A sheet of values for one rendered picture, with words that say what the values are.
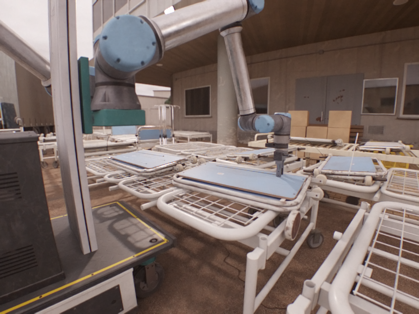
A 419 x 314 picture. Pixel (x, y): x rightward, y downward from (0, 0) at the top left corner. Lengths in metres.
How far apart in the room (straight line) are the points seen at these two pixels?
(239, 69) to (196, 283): 1.17
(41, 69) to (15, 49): 0.13
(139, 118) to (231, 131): 5.04
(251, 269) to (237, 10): 0.96
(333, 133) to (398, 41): 3.48
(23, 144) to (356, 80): 6.82
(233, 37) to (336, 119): 3.56
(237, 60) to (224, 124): 4.69
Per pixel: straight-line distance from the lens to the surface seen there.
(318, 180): 1.24
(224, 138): 5.75
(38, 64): 1.34
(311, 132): 4.47
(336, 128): 4.44
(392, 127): 6.79
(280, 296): 1.25
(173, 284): 1.27
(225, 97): 5.76
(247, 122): 1.12
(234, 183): 1.06
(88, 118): 0.90
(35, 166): 0.79
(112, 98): 0.79
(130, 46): 0.64
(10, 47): 1.31
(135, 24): 0.67
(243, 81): 1.10
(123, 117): 0.77
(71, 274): 0.96
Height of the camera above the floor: 0.88
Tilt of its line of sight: 10 degrees down
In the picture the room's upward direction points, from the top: straight up
